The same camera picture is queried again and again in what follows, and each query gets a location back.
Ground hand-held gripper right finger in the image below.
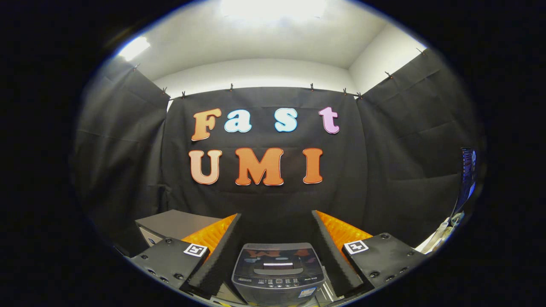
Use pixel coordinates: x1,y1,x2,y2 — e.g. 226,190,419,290
311,210,428,298

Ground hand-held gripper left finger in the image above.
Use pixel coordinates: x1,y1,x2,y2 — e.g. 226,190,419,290
130,213,243,299

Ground dark glass washing machine lid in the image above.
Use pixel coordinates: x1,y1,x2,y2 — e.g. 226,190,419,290
234,243,323,278

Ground dark grey washing machine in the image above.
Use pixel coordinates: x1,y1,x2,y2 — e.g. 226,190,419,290
231,242,325,307

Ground grey cabinet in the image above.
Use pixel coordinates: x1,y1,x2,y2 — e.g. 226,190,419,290
134,209,222,256

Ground black backdrop cloth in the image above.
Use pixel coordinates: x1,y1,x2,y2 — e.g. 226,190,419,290
73,47,485,256

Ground white side table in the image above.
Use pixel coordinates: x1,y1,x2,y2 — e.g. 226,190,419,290
416,213,465,254

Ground pale tubes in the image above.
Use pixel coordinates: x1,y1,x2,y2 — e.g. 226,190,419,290
431,212,463,252

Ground computer monitor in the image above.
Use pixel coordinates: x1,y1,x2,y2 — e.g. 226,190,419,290
453,147,477,214

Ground row of backdrop clips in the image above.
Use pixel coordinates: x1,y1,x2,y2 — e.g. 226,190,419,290
132,47,427,99

